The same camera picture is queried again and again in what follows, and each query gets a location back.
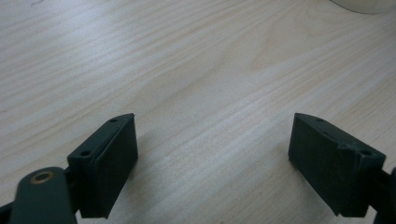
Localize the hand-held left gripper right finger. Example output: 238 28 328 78
288 112 387 218

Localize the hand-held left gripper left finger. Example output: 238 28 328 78
66 113 139 219

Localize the white round object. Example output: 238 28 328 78
329 0 396 15

